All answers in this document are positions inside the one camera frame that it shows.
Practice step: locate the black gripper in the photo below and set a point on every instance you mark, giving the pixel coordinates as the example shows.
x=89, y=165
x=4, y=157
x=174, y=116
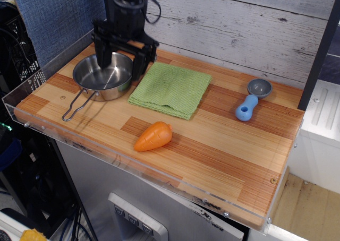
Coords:
x=124, y=29

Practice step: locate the stainless steel pot with handle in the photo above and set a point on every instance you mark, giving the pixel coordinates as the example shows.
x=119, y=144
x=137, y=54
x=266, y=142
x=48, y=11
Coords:
x=100, y=84

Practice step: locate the green towel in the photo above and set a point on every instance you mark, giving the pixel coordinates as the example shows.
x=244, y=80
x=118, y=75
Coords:
x=171, y=90

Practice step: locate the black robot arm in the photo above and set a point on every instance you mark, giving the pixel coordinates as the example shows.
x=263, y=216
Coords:
x=124, y=29

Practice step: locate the orange plastic carrot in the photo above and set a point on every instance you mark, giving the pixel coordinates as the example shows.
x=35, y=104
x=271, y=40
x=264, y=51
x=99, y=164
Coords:
x=155, y=136

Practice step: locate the blue grey ice cream scoop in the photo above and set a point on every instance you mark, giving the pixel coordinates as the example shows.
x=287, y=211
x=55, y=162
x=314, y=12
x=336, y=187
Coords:
x=257, y=89

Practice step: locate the yellow object bottom left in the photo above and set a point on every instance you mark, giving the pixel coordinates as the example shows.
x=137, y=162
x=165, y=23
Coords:
x=32, y=235

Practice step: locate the clear acrylic table guard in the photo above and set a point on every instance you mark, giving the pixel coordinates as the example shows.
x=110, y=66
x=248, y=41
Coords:
x=230, y=168

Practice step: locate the black crate with cables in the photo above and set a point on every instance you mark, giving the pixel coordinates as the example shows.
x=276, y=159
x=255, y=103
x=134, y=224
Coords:
x=18, y=57

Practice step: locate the dark grey right post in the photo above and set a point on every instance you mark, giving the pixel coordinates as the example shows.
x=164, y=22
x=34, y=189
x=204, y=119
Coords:
x=320, y=56

